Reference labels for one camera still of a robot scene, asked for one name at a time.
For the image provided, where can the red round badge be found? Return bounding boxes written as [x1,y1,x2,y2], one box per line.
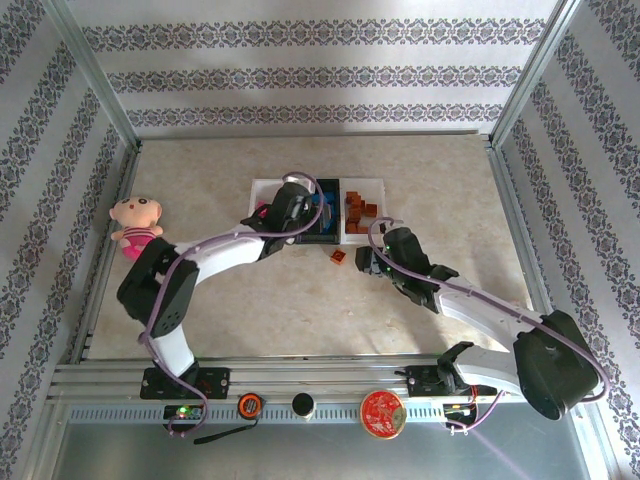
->
[358,389,407,440]

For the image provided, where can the aluminium corner post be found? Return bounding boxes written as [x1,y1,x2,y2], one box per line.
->
[42,0,142,151]
[489,0,581,149]

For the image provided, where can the black round knob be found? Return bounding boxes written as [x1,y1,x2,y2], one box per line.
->
[291,392,317,424]

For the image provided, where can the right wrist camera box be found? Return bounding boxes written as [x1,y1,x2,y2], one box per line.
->
[387,225,417,246]

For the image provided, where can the aluminium side rail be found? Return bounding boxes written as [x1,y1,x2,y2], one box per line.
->
[67,142,144,364]
[484,139,589,364]

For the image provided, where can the white plastic bin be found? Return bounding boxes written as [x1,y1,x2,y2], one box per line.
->
[248,178,294,236]
[341,178,389,246]

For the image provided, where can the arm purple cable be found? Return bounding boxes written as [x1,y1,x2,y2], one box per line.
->
[367,215,610,436]
[138,170,324,437]

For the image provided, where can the thin aluminium cross bar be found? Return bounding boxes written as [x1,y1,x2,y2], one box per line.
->
[134,129,494,142]

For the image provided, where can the grey metal panel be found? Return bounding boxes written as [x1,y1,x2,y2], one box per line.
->
[44,422,616,480]

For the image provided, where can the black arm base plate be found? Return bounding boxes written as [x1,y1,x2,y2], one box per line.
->
[406,366,500,399]
[139,366,232,401]

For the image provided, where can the black plastic bin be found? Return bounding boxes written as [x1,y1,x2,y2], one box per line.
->
[294,177,347,246]

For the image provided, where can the aluminium mounting rail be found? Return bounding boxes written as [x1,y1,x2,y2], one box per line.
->
[47,355,594,404]

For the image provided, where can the small circuit board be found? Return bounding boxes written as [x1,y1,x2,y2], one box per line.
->
[442,401,479,424]
[163,402,207,425]

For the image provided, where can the pink plush doll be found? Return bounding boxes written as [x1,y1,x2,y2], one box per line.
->
[108,194,165,262]

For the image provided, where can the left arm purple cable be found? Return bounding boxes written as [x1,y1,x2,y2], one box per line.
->
[138,170,324,437]

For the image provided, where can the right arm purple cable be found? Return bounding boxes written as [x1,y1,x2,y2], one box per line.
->
[367,215,610,436]

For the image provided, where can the grey slotted cable duct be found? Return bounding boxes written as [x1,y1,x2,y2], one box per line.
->
[64,401,591,426]

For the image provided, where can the orange black tape measure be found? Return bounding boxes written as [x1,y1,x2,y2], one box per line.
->
[193,392,265,446]

